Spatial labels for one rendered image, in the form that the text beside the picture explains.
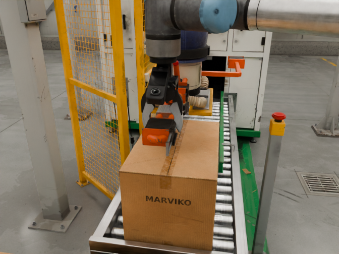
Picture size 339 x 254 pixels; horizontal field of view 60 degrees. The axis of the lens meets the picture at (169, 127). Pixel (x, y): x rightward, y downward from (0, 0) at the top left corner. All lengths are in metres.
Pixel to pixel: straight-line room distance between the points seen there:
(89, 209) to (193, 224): 1.43
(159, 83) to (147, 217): 0.74
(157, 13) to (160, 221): 0.89
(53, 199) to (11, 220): 0.43
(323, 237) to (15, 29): 2.48
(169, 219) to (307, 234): 1.43
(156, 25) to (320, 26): 0.36
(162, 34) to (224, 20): 0.15
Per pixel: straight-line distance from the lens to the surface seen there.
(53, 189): 2.37
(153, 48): 0.75
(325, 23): 0.73
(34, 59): 2.03
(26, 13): 1.92
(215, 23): 0.67
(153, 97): 0.71
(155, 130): 0.78
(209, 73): 1.41
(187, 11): 0.69
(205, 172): 1.22
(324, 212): 2.79
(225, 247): 1.50
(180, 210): 1.28
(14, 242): 2.52
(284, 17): 0.75
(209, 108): 1.30
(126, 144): 2.01
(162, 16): 0.73
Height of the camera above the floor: 1.59
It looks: 24 degrees down
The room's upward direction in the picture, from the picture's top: straight up
